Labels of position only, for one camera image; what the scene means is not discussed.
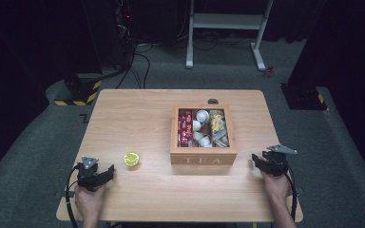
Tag yellow tea packet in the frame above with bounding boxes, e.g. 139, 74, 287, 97
210, 113, 224, 132

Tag small red floor object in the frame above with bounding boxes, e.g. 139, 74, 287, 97
263, 65, 276, 79

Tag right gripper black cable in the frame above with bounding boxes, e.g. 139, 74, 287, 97
284, 166, 299, 222

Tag yellow tea capsule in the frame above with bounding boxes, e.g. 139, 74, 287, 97
123, 151, 141, 168

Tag dark curtain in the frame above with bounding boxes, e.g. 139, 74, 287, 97
286, 0, 365, 96

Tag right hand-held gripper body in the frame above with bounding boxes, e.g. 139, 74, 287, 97
261, 143, 298, 178

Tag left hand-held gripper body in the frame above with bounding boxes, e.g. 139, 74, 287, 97
75, 155, 101, 192

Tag row of red tea packets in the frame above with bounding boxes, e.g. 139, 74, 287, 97
177, 109, 194, 148

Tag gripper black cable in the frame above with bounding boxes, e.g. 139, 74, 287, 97
65, 163, 81, 228
284, 166, 299, 222

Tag person's left hand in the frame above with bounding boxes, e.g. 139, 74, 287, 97
74, 183, 107, 222

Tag wooden tea box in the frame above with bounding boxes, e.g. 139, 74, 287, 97
169, 104, 239, 166

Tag dark equipment rack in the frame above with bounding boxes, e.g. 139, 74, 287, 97
113, 0, 138, 71

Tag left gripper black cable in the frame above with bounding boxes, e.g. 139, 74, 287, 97
65, 163, 81, 228

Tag person's right hand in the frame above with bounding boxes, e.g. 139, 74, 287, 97
260, 170, 293, 203

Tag black floor cables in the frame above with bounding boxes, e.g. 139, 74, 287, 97
115, 41, 152, 90

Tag black yellow striped stand base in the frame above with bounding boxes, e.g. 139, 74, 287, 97
53, 72, 104, 107

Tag pile of grey tea packets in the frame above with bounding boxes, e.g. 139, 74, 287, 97
208, 109, 230, 148

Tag white metal stand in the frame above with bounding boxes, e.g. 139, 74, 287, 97
185, 0, 276, 72

